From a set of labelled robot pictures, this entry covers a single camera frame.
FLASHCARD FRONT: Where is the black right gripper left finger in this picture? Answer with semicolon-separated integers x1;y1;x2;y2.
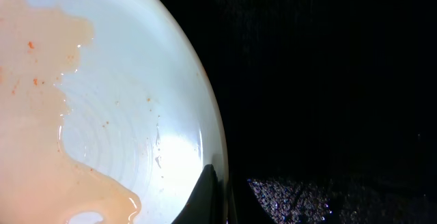
172;164;219;224

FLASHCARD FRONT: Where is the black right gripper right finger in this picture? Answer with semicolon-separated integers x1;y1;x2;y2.
230;173;274;224

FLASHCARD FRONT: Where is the pale blue plate front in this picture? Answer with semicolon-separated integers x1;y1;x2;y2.
1;0;228;223

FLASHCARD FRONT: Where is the round black tray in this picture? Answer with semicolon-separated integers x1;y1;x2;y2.
161;0;436;223

